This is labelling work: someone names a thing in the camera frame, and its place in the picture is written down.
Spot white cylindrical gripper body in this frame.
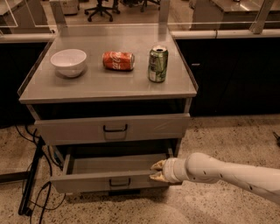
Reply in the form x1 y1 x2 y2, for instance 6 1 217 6
163 157 189 183

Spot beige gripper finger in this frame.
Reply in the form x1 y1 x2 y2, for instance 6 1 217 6
150 171 165 182
151 159 166 171

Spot grey drawer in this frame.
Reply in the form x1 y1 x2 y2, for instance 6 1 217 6
50 149 173 193
35 114 190 145

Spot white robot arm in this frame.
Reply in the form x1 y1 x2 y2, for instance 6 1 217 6
150 153 280 205

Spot grey top drawer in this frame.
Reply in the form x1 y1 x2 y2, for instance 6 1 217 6
35 114 190 145

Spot grey metal drawer cabinet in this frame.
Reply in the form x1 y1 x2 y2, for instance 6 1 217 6
17 24 199 197

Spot green soda can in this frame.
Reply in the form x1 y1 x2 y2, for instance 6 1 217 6
148 45 168 83

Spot crushed red cola can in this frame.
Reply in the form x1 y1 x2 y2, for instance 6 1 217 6
102 51 135 71

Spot white ceramic bowl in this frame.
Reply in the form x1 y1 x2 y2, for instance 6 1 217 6
50 49 87 77

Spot black metal floor stand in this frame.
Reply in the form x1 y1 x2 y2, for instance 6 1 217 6
18 137 45 216

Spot black office chair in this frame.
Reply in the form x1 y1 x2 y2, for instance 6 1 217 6
84 0 121 22

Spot dark lower wall cabinets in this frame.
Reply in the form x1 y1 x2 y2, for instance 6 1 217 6
177 38 280 116

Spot black floor cables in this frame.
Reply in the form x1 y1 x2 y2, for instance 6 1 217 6
13 125 67 224

